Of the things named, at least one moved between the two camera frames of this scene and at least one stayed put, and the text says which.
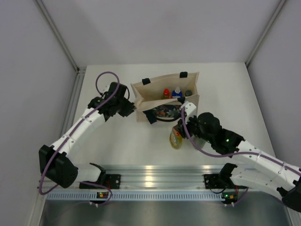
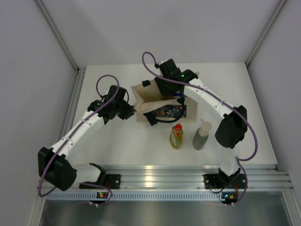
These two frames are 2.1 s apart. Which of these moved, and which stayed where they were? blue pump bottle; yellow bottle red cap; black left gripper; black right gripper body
Moved: black right gripper body
Stayed: blue pump bottle; black left gripper; yellow bottle red cap
